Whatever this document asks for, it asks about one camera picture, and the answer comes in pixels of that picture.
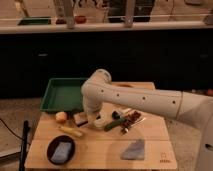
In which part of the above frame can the green plastic tray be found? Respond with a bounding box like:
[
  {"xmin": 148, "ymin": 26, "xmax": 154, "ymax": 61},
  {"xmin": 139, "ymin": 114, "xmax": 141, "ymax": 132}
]
[{"xmin": 40, "ymin": 78, "xmax": 86, "ymax": 114}]

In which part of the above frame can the black round cap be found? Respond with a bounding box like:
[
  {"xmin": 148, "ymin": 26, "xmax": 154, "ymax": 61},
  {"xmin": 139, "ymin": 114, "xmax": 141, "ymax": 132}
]
[{"xmin": 112, "ymin": 111, "xmax": 121, "ymax": 120}]

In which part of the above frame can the brown red clutter piece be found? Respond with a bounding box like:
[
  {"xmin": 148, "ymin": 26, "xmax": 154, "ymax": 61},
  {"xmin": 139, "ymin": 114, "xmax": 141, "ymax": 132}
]
[{"xmin": 122, "ymin": 111, "xmax": 141, "ymax": 127}]

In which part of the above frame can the grey blue cloth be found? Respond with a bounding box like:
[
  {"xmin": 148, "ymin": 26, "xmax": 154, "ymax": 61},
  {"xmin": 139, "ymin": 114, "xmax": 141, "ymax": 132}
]
[{"xmin": 120, "ymin": 139, "xmax": 145, "ymax": 160}]

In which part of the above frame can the yellow stick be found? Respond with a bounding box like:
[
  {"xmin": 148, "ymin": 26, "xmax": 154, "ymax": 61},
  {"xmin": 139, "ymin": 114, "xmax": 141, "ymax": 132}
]
[{"xmin": 59, "ymin": 126, "xmax": 83, "ymax": 137}]

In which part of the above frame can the orange bowl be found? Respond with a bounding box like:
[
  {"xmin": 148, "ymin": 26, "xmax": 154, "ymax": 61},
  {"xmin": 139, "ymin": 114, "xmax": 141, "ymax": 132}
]
[{"xmin": 116, "ymin": 84, "xmax": 133, "ymax": 88}]

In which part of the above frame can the black chair frame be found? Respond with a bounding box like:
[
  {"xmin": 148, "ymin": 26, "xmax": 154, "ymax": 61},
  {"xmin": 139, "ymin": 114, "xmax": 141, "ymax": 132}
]
[{"xmin": 18, "ymin": 120, "xmax": 30, "ymax": 171}]

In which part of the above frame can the white round cup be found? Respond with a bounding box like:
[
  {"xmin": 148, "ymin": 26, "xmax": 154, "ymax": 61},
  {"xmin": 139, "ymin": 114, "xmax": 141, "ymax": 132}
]
[{"xmin": 94, "ymin": 116, "xmax": 107, "ymax": 129}]

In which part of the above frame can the background red bowl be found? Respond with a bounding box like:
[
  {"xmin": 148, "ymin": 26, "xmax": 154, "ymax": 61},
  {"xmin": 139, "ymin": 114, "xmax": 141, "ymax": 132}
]
[{"xmin": 75, "ymin": 15, "xmax": 87, "ymax": 24}]

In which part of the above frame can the blue sponge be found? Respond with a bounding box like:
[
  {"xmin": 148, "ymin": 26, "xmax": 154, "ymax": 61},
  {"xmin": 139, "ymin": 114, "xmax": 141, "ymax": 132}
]
[{"xmin": 51, "ymin": 142, "xmax": 72, "ymax": 164}]

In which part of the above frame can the black bowl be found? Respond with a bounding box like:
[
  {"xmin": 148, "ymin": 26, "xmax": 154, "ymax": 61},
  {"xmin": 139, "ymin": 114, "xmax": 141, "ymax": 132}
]
[{"xmin": 47, "ymin": 135, "xmax": 75, "ymax": 165}]

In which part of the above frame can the small orange fruit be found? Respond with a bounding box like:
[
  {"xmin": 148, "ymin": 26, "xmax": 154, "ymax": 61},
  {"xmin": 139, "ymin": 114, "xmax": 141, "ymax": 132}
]
[{"xmin": 55, "ymin": 112, "xmax": 67, "ymax": 123}]

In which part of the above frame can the background green tray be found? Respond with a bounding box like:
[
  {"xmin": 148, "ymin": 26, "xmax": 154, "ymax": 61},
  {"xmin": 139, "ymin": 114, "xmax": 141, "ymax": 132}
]
[{"xmin": 18, "ymin": 17, "xmax": 51, "ymax": 26}]

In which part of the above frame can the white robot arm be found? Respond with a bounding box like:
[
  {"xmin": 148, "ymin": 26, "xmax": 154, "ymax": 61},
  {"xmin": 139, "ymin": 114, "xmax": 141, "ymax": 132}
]
[{"xmin": 81, "ymin": 69, "xmax": 213, "ymax": 171}]

